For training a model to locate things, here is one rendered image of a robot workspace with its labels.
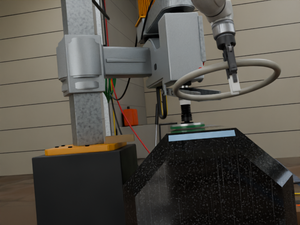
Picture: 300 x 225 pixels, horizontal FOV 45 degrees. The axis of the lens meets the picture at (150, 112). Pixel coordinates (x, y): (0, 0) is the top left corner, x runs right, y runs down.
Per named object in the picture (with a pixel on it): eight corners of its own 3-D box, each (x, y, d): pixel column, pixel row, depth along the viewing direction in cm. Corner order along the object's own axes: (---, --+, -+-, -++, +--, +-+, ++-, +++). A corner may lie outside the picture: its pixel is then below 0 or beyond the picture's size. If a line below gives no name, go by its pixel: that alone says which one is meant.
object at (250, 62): (163, 104, 183) (162, 99, 184) (252, 97, 193) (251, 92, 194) (189, 68, 137) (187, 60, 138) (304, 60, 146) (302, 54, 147)
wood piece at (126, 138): (105, 143, 251) (104, 136, 251) (107, 142, 260) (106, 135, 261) (134, 141, 251) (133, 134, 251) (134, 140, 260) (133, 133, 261)
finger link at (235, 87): (237, 74, 140) (237, 73, 139) (240, 91, 138) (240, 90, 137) (229, 75, 140) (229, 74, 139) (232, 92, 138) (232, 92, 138)
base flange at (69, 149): (42, 156, 242) (42, 148, 243) (68, 149, 291) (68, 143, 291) (113, 150, 236) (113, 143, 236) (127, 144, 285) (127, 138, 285)
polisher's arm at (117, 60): (65, 77, 242) (62, 39, 242) (53, 83, 272) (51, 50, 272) (161, 74, 276) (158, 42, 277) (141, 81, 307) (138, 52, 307)
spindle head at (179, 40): (158, 91, 254) (152, 28, 255) (188, 89, 258) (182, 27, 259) (170, 85, 218) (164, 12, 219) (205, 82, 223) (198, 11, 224)
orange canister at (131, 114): (121, 128, 538) (119, 106, 539) (129, 127, 587) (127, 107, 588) (135, 127, 534) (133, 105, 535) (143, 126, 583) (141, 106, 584)
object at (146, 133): (121, 188, 509) (116, 127, 511) (141, 173, 636) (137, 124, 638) (164, 185, 497) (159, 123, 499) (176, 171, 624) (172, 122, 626)
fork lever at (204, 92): (161, 95, 252) (160, 88, 251) (187, 93, 255) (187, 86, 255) (192, 102, 184) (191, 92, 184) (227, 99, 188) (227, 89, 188)
